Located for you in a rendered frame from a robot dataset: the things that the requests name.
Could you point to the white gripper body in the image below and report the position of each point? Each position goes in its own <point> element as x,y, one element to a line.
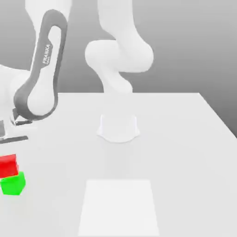
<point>14,143</point>

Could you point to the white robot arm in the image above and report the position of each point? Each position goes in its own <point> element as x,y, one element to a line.
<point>118,55</point>

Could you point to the small red cube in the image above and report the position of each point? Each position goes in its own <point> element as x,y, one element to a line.
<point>8,165</point>

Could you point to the small green cube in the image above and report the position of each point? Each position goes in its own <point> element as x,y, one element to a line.
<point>13,184</point>

